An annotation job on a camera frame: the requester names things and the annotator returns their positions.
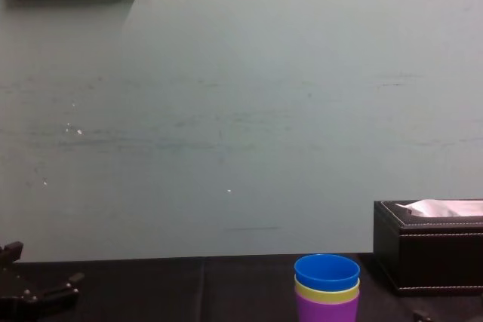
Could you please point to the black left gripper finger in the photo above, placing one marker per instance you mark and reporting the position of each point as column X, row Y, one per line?
column 10, row 258
column 66, row 285

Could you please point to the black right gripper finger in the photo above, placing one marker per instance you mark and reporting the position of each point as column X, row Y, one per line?
column 422, row 316

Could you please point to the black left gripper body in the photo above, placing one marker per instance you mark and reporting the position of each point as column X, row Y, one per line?
column 22, row 308

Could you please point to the black leather tissue box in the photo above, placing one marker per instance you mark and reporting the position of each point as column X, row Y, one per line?
column 434, row 258

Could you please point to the purple plastic cup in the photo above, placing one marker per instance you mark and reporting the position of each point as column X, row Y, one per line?
column 327, row 312

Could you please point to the blue plastic cup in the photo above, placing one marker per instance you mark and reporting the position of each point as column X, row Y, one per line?
column 327, row 272

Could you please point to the white tissue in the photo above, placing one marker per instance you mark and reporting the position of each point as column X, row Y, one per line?
column 441, row 207

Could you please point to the yellow plastic cup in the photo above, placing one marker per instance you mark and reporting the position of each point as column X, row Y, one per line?
column 307, row 292

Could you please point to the black table cloth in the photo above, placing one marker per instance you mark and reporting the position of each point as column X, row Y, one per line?
column 188, row 292

